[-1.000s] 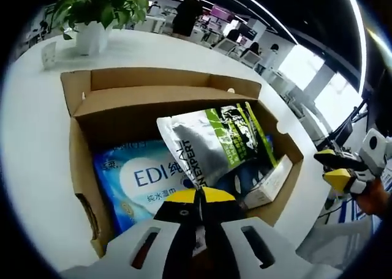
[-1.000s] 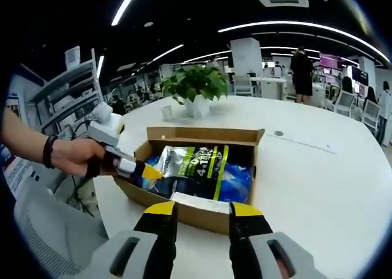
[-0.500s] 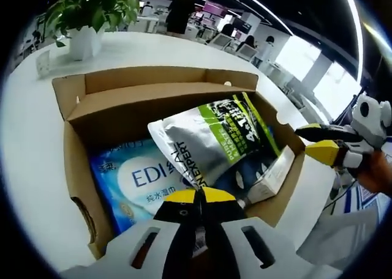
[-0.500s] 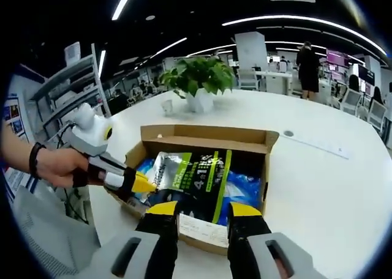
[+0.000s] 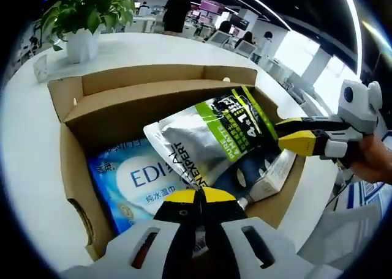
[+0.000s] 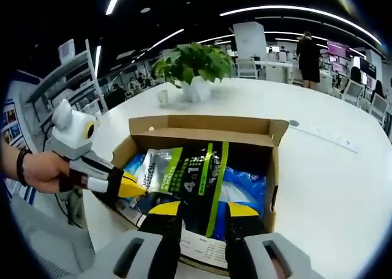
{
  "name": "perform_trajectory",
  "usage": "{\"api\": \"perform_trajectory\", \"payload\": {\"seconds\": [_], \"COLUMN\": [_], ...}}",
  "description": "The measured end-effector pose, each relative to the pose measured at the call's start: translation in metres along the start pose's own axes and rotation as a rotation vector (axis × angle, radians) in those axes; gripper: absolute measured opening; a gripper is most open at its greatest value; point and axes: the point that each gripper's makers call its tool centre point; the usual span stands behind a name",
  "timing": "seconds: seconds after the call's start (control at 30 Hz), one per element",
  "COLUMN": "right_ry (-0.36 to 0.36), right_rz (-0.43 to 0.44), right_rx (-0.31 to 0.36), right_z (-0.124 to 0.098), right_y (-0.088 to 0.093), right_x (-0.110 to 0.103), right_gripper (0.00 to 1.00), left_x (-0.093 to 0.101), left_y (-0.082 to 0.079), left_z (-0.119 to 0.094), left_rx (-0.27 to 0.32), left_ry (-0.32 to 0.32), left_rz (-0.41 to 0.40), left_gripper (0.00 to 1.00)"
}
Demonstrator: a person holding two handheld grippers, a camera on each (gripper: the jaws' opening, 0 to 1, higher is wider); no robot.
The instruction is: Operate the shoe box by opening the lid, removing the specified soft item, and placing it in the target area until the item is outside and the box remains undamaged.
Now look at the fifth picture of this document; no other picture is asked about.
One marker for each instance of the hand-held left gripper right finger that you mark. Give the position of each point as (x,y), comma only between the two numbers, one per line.
(226,224)

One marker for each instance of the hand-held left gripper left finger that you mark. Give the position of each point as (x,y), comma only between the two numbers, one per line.
(171,230)

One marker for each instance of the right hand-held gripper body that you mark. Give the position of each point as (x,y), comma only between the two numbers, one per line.
(358,107)

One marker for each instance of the blue patterned packet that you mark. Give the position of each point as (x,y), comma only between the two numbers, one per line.
(245,172)

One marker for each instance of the blue wet wipes pack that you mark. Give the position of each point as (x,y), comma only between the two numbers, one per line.
(128,181)

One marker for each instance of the silver green soft pouch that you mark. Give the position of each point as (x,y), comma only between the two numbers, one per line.
(199,138)

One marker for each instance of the brown cardboard shoe box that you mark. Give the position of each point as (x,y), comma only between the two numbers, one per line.
(122,107)

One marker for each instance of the person's right hand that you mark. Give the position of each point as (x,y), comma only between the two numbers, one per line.
(373,162)

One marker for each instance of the white carton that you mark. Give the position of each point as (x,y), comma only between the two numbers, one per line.
(275,175)

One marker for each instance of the purple screen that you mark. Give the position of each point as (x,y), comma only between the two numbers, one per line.
(209,5)

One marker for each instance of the small clear cup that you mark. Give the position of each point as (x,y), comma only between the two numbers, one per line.
(41,69)

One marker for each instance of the potted green plant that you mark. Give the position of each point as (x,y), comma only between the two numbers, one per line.
(85,19)

